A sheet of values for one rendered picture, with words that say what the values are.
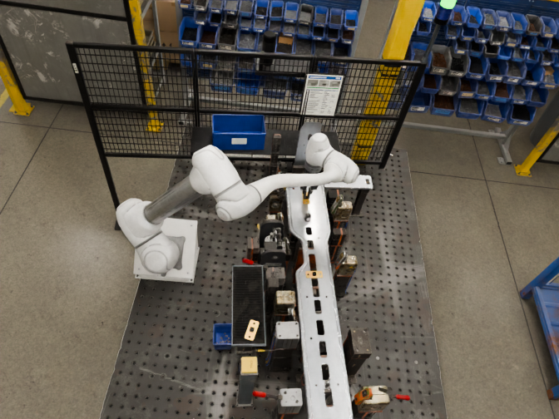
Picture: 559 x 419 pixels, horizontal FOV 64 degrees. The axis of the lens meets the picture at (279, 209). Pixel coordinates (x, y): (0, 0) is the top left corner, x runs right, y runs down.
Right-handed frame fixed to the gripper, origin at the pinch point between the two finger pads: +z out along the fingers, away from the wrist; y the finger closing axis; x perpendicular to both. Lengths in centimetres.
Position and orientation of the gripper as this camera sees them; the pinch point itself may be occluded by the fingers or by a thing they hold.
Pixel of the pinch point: (307, 193)
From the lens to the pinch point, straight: 245.9
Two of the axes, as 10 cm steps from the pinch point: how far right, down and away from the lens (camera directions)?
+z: -1.0, 6.1, 7.8
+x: -0.6, -7.9, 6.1
